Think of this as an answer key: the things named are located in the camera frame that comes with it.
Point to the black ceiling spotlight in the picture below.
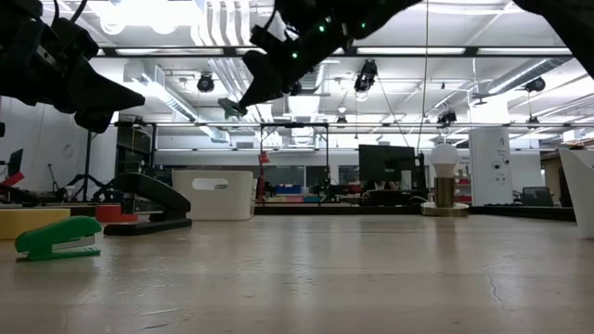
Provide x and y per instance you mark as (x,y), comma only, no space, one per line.
(536,84)
(205,83)
(365,76)
(447,118)

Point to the black shelf unit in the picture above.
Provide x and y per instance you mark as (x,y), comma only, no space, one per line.
(134,153)

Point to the black stapler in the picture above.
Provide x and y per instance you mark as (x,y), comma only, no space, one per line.
(158,190)

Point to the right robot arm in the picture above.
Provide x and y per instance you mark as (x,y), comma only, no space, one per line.
(366,9)

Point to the black table frame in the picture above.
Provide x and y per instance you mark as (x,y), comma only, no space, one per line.
(371,210)

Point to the blue storage box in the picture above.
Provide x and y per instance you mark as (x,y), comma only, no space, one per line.
(288,189)

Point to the green stapler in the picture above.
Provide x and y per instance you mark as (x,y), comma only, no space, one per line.
(51,234)

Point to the white cabinet column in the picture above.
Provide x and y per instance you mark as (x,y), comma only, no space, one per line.
(489,167)

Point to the yellow tape roll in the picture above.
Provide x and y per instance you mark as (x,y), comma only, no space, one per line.
(32,223)

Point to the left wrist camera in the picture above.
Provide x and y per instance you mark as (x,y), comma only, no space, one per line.
(74,39)

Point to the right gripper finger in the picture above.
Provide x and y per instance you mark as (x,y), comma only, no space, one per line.
(260,79)

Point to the white plastic bin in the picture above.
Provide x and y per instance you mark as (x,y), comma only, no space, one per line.
(580,195)
(232,204)

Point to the green staple remover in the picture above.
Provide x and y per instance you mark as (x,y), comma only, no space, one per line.
(230,109)

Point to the silver ventilation duct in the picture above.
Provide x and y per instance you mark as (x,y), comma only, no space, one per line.
(524,76)

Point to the black tripod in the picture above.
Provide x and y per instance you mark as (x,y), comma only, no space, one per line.
(87,162)

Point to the red tape roll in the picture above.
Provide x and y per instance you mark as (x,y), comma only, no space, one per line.
(111,214)

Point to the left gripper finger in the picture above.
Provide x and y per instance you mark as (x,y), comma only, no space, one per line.
(95,121)
(102,93)

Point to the white light bulb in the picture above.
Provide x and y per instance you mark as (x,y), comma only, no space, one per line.
(444,160)

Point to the black computer monitor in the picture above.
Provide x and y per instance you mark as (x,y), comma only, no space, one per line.
(385,164)

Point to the black office chair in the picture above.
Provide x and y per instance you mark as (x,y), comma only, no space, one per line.
(537,196)

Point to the black metal rig frame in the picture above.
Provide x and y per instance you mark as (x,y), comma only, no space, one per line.
(327,162)

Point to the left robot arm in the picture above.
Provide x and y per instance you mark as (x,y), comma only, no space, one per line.
(18,9)

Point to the red hanging sign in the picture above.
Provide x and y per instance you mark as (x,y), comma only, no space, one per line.
(264,158)

